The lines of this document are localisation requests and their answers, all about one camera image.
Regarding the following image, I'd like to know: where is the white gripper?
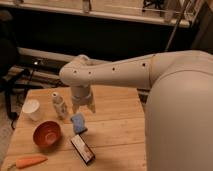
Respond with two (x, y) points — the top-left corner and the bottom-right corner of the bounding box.
(71, 86), (96, 114)

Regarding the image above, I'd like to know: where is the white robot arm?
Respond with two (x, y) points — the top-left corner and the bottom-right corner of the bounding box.
(59, 50), (213, 171)

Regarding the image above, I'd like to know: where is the white ceramic cup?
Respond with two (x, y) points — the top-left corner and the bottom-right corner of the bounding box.
(22, 99), (41, 121)

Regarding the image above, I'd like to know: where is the blue sponge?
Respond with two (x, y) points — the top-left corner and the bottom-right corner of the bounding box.
(71, 113), (87, 134)

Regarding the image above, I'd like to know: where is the small white bottle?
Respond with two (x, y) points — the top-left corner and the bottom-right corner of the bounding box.
(52, 92), (68, 119)

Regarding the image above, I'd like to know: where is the orange bowl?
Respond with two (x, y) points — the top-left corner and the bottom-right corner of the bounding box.
(33, 121), (62, 148)

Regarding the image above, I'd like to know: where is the white baseboard heater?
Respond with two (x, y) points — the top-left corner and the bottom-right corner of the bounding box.
(17, 46), (111, 69)

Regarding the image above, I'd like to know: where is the black office chair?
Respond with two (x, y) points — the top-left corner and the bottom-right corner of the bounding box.
(0, 10), (29, 120)

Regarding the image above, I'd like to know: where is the orange carrot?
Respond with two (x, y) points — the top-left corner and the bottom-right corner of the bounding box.
(8, 156), (47, 169)

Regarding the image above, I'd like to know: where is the wooden shelf ledge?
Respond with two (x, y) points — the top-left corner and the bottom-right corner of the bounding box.
(0, 0), (197, 27)

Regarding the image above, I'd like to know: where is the metal pole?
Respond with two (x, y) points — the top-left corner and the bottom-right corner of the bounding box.
(165, 0), (190, 52)

